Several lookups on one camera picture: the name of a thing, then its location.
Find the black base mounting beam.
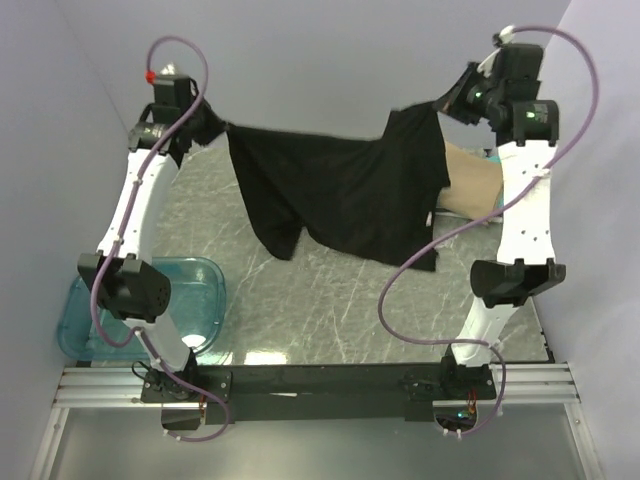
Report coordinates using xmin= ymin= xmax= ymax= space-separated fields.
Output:
xmin=139 ymin=363 xmax=499 ymax=431

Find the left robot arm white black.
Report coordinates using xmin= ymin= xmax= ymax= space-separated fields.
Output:
xmin=77 ymin=72 xmax=225 ymax=402

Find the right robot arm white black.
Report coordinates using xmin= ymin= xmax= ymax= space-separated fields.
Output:
xmin=434 ymin=43 xmax=566 ymax=399

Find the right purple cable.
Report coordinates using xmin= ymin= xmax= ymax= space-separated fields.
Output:
xmin=377 ymin=25 xmax=600 ymax=439

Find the purple cable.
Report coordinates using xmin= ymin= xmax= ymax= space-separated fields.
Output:
xmin=377 ymin=25 xmax=600 ymax=439
xmin=88 ymin=35 xmax=232 ymax=444

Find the black t shirt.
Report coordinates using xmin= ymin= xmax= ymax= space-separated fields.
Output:
xmin=209 ymin=102 xmax=450 ymax=266

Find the blue transparent plastic bin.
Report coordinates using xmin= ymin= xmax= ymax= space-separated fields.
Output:
xmin=56 ymin=257 xmax=226 ymax=362

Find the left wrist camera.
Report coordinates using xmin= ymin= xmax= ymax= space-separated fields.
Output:
xmin=145 ymin=70 xmax=192 ymax=106

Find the folded teal t shirt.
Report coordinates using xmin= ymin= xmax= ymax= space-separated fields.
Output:
xmin=485 ymin=153 xmax=504 ymax=208

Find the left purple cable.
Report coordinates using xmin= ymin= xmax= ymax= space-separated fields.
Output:
xmin=88 ymin=35 xmax=232 ymax=444

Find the folded tan t shirt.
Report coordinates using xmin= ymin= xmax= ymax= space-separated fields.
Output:
xmin=437 ymin=141 xmax=503 ymax=220

